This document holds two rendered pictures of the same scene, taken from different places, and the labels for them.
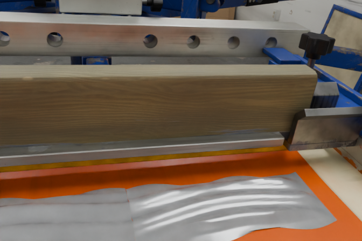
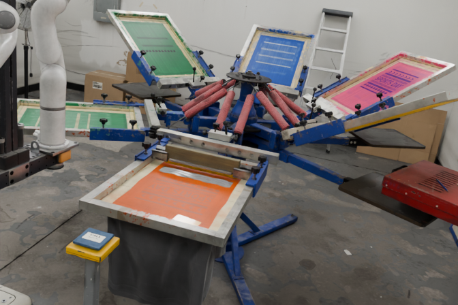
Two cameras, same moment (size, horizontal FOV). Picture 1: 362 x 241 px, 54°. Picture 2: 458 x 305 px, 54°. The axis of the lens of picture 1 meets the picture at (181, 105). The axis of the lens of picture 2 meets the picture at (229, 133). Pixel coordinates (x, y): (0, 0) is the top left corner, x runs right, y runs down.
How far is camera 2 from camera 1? 1.89 m
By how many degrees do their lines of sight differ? 30
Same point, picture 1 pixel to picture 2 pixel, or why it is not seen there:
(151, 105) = (205, 159)
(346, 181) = (241, 186)
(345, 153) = not seen: hidden behind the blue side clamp
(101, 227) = (189, 175)
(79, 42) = (208, 146)
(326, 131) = (240, 174)
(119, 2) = (223, 137)
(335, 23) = not seen: outside the picture
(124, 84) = (201, 154)
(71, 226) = (185, 173)
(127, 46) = (221, 150)
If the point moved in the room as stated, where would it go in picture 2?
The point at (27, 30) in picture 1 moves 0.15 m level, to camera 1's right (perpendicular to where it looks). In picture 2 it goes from (197, 141) to (219, 149)
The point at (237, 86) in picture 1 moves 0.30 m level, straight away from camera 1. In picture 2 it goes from (221, 159) to (260, 149)
